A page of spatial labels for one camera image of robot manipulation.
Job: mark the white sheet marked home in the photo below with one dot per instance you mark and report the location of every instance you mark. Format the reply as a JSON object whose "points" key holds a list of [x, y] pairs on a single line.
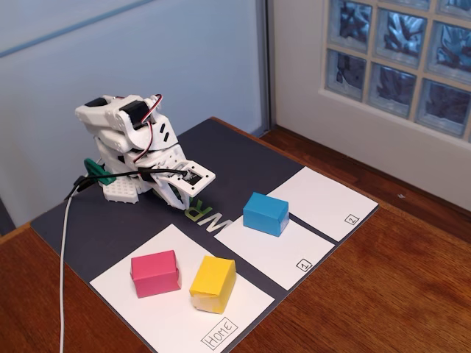
{"points": [[165, 320]]}

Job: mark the blue paper box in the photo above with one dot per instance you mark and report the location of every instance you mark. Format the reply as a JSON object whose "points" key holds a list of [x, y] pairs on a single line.
{"points": [[263, 213]]}

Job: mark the grey metal frame post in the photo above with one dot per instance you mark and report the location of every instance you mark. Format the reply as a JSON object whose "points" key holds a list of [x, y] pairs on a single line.
{"points": [[265, 73]]}

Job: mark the green clamp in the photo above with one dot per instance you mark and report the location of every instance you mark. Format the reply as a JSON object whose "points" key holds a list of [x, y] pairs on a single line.
{"points": [[97, 171]]}

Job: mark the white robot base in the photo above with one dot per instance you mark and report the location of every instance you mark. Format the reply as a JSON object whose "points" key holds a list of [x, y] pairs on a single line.
{"points": [[119, 189]]}

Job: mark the pink paper box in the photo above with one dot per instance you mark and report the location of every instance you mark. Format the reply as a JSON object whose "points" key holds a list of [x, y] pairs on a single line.
{"points": [[154, 274]]}

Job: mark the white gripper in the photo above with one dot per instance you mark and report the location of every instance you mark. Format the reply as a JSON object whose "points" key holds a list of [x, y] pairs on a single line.
{"points": [[170, 193]]}

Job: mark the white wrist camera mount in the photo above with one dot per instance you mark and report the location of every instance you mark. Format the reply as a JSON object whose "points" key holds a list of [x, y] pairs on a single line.
{"points": [[204, 178]]}

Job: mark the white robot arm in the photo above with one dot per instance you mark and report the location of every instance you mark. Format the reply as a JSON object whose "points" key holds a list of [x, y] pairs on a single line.
{"points": [[110, 114]]}

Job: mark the glass block window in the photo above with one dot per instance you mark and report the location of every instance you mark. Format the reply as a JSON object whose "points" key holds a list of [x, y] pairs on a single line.
{"points": [[393, 84]]}

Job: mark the white sheet marked 1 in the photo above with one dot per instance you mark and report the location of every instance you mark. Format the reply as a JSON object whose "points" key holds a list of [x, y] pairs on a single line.
{"points": [[265, 253]]}

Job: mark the yellow paper box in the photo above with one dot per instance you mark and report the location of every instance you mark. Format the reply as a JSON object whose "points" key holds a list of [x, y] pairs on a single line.
{"points": [[211, 279]]}

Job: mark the dark printed mat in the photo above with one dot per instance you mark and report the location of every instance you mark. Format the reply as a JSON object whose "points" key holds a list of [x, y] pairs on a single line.
{"points": [[110, 228]]}

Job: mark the white sheet marked 2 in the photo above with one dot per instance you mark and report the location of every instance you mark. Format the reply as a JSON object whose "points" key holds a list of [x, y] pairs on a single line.
{"points": [[324, 198]]}

